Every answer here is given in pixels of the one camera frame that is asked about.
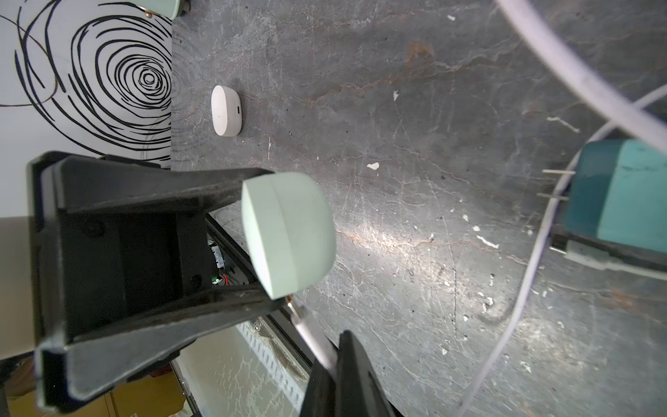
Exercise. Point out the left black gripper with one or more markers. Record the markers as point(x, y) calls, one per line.
point(93, 275)

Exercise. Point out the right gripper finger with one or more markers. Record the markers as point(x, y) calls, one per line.
point(356, 389)

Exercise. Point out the teal charger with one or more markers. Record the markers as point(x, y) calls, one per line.
point(616, 193)

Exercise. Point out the white earbud case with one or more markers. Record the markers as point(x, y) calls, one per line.
point(226, 111)

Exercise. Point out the white slotted cable duct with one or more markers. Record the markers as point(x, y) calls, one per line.
point(285, 370)

